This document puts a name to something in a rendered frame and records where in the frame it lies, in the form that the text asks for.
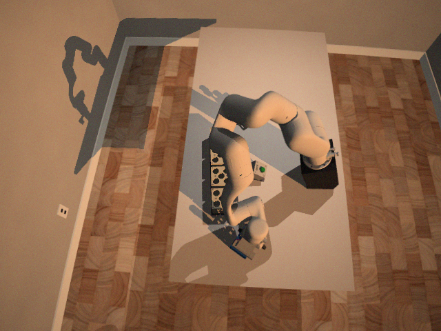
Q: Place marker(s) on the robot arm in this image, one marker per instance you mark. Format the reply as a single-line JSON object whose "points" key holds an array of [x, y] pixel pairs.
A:
{"points": [[303, 133]]}

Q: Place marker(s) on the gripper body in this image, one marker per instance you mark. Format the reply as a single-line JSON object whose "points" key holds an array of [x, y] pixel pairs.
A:
{"points": [[242, 234]]}

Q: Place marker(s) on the blue tube rack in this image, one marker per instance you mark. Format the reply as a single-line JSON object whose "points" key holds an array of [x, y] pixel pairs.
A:
{"points": [[235, 250]]}

